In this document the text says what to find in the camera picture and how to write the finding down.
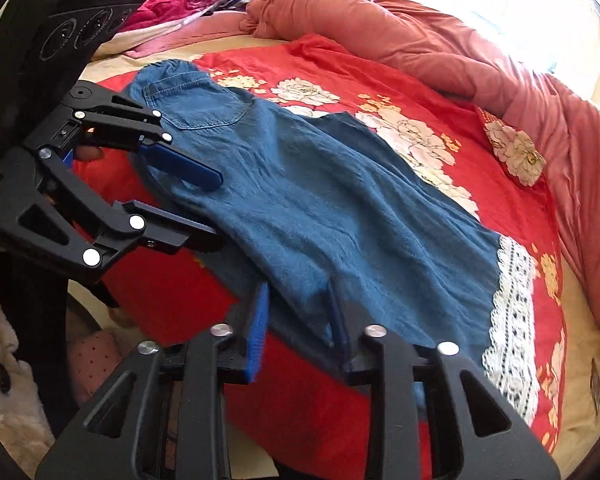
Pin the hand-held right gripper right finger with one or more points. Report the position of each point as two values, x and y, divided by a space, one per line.
337 322

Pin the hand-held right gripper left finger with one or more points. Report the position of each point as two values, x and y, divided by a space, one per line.
257 332

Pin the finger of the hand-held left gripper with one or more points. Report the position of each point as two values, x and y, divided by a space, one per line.
190 167
180 232

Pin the blue denim jeans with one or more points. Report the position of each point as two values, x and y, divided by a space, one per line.
305 195

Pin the person's left hand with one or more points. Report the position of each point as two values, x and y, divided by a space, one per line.
87 153

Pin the magenta clothing pile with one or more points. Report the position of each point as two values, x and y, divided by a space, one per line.
180 2

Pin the pink dotted cloth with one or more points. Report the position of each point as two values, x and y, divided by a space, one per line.
97 360

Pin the red floral blanket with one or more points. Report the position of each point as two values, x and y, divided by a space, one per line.
525 220

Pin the white fluffy cloth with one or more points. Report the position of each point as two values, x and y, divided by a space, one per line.
5 390

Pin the salmon pink duvet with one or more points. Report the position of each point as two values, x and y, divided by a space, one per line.
380 25

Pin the red floral pillow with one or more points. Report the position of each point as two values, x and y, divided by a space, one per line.
512 152

